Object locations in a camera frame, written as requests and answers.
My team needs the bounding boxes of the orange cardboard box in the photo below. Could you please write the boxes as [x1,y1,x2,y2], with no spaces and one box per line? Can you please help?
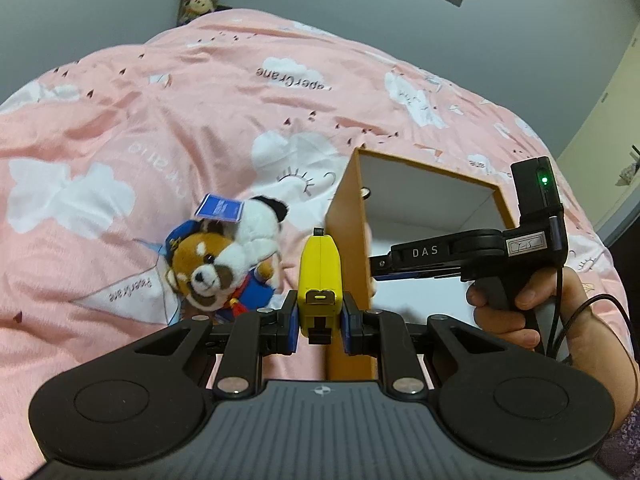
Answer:
[324,146,516,383]

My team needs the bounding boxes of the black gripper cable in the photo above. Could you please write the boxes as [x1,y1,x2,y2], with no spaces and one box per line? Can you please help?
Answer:
[547,215,640,366]

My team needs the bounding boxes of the cream wardrobe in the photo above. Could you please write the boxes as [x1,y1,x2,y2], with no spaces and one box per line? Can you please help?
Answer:
[555,25,640,221]

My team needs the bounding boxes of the brown plush dog blue outfit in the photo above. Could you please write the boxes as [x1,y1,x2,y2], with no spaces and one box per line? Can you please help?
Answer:
[165,192,281,323]

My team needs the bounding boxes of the person's right forearm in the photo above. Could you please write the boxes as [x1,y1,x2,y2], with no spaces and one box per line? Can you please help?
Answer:
[570,310,640,433]

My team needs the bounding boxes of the purple patterned clothing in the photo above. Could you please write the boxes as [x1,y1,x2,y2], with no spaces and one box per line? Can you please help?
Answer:
[592,402,640,480]

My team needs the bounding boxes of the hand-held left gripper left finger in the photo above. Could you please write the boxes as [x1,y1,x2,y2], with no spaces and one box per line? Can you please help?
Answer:
[132,290,301,396]

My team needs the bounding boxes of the white and black panda plush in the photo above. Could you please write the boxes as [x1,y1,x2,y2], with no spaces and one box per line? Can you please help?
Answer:
[235,195,291,261]

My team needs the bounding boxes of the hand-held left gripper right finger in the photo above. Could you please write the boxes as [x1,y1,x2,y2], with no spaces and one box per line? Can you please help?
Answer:
[340,292,502,396]

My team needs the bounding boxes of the yellow plastic tool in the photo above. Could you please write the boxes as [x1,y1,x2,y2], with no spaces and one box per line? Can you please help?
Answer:
[297,227,344,346]

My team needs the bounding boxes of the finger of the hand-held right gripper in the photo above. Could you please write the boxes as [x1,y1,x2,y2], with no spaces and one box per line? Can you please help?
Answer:
[369,254,462,282]

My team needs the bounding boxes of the person's right hand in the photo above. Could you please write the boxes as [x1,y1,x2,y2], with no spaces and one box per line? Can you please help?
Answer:
[466,266,617,367]

